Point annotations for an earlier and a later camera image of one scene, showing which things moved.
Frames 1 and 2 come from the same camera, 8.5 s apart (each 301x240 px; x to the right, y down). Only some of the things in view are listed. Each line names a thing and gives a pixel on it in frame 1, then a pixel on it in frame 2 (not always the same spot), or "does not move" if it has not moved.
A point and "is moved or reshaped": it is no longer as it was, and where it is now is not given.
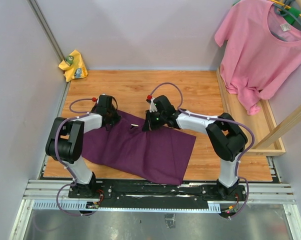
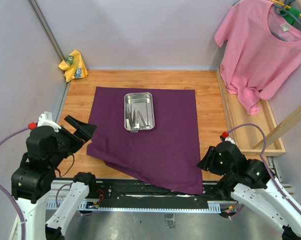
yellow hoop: [287, 7] does not move
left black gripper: [116, 118] -> [84, 132]
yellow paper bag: [74, 66] does not move
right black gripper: [149, 125] -> [207, 163]
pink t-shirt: [261, 51] does not move
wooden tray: [261, 123] does not move
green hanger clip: [295, 12] does not move
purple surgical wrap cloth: [159, 153] is moved or reshaped
